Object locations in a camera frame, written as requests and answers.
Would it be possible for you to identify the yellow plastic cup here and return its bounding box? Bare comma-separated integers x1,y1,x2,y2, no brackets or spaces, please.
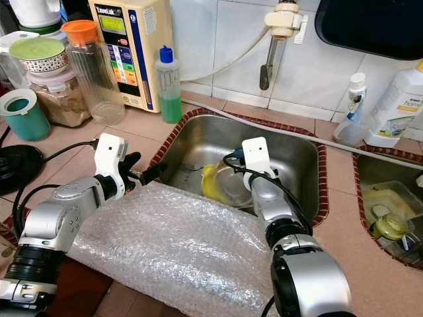
201,163,229,202

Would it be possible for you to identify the green dish soap bottle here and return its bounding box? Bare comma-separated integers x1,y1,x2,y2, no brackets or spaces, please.
157,45,182,124

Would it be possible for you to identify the clear bubble wrap sheet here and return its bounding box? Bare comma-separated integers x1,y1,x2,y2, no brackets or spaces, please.
66,184,305,317

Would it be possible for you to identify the clear pitcher with orange lid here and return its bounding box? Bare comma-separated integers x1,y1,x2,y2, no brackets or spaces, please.
61,20,126,126

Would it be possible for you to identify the jar with pink lid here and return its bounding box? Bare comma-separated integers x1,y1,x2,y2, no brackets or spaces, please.
26,69,90,127

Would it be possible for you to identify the beige water ionizer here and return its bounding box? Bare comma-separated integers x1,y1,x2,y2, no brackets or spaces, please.
88,0,173,113

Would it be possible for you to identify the teal cup with white rim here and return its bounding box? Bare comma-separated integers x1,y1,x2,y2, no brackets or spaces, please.
0,88,52,142

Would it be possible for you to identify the black round kettle base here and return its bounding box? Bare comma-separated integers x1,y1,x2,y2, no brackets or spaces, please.
0,144,44,195

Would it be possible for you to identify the patterned bowl with green lid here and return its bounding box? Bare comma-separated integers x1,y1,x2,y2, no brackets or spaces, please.
8,37,70,77

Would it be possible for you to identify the clear container with white lid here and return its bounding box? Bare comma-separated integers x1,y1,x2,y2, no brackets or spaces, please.
0,32,34,90

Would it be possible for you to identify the white jug with green base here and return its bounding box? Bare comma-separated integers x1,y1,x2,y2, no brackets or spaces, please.
10,0,63,34

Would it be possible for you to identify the steel faucet with beige diverter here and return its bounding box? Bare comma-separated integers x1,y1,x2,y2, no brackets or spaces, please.
259,0,308,91

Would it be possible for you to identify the small white spray bottle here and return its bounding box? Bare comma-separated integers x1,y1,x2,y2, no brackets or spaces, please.
334,73,369,147

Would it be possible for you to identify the clear plastic food container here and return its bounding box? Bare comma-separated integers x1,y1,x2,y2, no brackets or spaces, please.
364,182,420,229

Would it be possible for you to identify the large white bottle yellow cap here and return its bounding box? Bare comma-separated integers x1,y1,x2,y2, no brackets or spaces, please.
364,59,423,149

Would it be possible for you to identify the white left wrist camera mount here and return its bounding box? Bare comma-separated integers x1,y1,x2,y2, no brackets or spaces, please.
95,133,130,199

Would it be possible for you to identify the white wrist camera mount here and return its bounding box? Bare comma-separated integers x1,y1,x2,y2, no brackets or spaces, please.
241,137,272,176
95,133,130,199

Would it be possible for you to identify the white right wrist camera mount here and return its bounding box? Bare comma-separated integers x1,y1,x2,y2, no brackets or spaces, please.
241,137,272,176

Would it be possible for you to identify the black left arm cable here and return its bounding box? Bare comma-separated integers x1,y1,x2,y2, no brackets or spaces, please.
10,140,100,238

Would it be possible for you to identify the white flexible hose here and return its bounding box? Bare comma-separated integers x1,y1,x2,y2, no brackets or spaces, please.
182,36,272,83

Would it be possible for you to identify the black wall tray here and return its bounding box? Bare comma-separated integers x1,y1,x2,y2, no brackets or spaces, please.
315,0,423,61

